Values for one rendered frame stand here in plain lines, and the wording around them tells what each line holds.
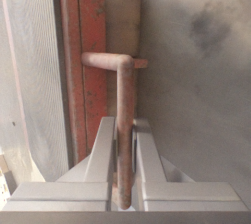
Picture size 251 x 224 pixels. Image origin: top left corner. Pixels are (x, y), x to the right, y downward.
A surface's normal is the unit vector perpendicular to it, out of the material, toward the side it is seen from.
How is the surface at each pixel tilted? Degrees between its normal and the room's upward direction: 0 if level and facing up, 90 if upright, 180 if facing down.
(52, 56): 0
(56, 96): 0
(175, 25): 0
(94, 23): 90
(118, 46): 70
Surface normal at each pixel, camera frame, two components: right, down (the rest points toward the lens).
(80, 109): 0.65, 0.22
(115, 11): 0.26, 0.28
